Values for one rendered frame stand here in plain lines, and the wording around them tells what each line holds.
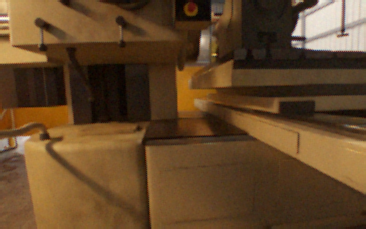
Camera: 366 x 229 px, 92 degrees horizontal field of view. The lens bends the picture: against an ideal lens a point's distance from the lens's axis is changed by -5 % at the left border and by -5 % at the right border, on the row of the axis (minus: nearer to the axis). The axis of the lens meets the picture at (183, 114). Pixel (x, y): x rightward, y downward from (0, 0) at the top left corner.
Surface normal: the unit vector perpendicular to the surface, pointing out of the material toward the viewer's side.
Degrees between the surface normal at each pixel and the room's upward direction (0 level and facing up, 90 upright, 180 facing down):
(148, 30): 90
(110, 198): 90
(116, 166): 90
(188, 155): 90
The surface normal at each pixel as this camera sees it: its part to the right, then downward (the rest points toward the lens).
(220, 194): 0.10, 0.12
